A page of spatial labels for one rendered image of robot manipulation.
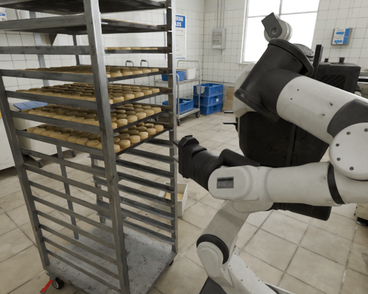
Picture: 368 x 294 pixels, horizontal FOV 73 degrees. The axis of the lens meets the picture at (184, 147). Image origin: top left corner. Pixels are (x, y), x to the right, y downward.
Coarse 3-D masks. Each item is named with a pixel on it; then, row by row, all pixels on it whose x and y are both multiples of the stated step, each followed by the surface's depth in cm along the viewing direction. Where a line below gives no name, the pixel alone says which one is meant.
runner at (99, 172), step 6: (24, 150) 119; (30, 150) 116; (36, 156) 115; (42, 156) 113; (48, 156) 111; (54, 156) 109; (54, 162) 110; (60, 162) 108; (66, 162) 106; (72, 162) 104; (72, 168) 105; (78, 168) 103; (84, 168) 101; (90, 168) 99; (96, 174) 99; (102, 174) 97; (120, 180) 95
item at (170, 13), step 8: (168, 0) 105; (168, 16) 107; (168, 32) 110; (168, 40) 111; (168, 56) 114; (168, 64) 115; (168, 80) 118; (168, 96) 120; (168, 104) 122; (176, 136) 129; (176, 152) 132; (176, 168) 136; (176, 176) 137; (176, 184) 139; (176, 192) 141; (176, 200) 143; (176, 208) 144; (176, 216) 146; (176, 224) 148; (176, 232) 150; (176, 240) 152; (176, 248) 155
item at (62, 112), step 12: (36, 108) 119; (48, 108) 118; (60, 108) 123; (72, 108) 118; (84, 108) 118; (120, 108) 120; (132, 108) 118; (144, 108) 120; (156, 108) 118; (72, 120) 100; (84, 120) 99; (96, 120) 102; (120, 120) 99; (132, 120) 102
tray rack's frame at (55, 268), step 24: (0, 72) 107; (0, 96) 108; (24, 168) 123; (24, 192) 126; (144, 240) 164; (48, 264) 146; (144, 264) 146; (168, 264) 148; (96, 288) 131; (144, 288) 131
